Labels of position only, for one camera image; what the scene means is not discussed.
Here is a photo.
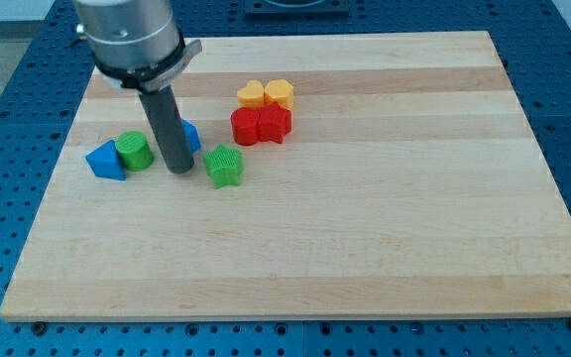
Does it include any wooden board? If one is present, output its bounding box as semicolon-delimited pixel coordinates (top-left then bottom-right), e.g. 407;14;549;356
0;31;571;322

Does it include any green star block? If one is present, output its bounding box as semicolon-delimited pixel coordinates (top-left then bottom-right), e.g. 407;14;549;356
203;144;245;188

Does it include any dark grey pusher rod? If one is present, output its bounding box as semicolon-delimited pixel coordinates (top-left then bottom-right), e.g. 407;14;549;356
139;86;194;175

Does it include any green cylinder block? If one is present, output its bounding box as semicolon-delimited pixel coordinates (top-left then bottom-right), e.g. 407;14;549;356
115;131;155;172

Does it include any yellow hexagon block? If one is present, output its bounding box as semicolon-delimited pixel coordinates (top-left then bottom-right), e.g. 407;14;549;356
264;79;294;110

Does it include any red star block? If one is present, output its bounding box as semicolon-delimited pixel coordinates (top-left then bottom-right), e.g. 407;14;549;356
258;102;292;144

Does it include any blue triangle block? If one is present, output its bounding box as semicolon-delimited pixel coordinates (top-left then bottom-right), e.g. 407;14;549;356
85;140;127;180

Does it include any red round block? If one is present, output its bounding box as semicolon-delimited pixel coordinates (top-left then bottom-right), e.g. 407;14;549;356
230;107;260;146

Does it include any blue cube block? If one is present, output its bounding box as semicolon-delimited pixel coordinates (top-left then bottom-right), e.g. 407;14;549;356
182;120;201;154

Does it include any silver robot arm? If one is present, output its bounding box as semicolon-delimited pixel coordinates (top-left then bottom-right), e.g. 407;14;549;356
73;0;202;93

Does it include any yellow heart block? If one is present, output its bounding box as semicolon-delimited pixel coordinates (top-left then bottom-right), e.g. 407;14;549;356
237;79;265;108

